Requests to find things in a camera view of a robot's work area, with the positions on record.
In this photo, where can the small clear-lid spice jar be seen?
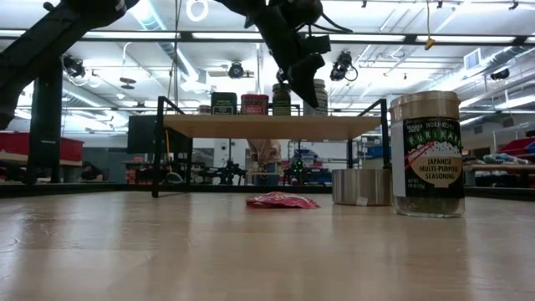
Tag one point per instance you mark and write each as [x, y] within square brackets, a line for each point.
[204, 110]

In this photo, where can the red-lid patterned spice tin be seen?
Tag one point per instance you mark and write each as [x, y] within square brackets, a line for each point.
[255, 105]

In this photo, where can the black-lid dark green tin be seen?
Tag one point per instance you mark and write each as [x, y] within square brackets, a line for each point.
[223, 104]

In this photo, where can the white-lid spice jar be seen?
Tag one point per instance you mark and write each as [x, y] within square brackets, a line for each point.
[323, 98]

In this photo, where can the furikake seasoning jar tan lid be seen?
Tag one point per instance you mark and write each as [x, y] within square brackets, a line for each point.
[430, 167]

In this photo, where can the black monitor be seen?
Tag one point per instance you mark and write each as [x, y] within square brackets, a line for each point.
[140, 134]

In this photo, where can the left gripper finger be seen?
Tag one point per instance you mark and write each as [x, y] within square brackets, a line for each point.
[309, 79]

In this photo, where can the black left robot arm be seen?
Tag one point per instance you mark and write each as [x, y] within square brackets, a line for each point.
[50, 37]

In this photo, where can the black overhead camera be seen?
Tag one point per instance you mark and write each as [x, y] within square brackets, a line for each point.
[236, 70]
[74, 67]
[340, 69]

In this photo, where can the wooden work table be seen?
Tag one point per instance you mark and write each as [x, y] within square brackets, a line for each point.
[10, 158]

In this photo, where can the green-lid spice jar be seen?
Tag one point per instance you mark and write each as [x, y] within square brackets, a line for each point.
[281, 102]

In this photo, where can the wooden shelf black metal legs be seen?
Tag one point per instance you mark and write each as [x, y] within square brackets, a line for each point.
[271, 126]

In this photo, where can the person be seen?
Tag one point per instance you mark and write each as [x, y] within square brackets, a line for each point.
[90, 171]
[265, 152]

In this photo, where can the black background robot arm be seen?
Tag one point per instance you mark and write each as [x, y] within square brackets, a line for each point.
[297, 171]
[227, 171]

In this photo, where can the red foil packet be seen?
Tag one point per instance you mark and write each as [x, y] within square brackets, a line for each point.
[280, 201]

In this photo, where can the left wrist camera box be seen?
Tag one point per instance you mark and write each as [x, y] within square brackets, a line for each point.
[319, 44]

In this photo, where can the yellow hanging tag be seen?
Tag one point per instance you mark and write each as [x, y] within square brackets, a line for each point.
[430, 43]

